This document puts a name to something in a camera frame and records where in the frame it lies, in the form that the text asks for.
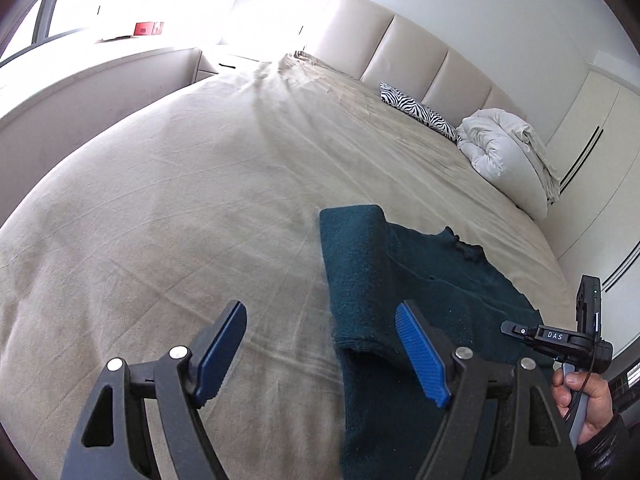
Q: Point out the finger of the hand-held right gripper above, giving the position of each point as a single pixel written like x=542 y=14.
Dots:
x=519 y=332

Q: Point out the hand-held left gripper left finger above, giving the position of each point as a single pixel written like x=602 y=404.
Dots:
x=220 y=355

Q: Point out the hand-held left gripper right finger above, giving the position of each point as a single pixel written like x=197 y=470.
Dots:
x=422 y=355

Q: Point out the dark teal knit sweater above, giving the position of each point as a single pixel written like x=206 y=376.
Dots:
x=380 y=290

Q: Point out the person's right forearm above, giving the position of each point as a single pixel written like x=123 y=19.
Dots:
x=607 y=447

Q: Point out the person's right hand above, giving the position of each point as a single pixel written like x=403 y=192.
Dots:
x=595 y=400

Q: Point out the bed with beige sheet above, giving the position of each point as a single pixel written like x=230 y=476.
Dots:
x=175 y=200

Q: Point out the white folded duvet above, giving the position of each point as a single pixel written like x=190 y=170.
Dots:
x=500 y=155

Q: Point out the zebra print pillow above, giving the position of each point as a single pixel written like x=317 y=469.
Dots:
x=422 y=112

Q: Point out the white window ledge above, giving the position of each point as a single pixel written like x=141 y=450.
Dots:
x=75 y=105

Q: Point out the white nightstand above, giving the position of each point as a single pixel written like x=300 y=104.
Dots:
x=225 y=62

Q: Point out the cream padded headboard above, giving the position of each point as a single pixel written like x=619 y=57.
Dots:
x=415 y=55

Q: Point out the red box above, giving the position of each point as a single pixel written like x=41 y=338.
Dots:
x=148 y=28

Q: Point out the dark framed window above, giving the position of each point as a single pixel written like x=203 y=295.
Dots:
x=35 y=30

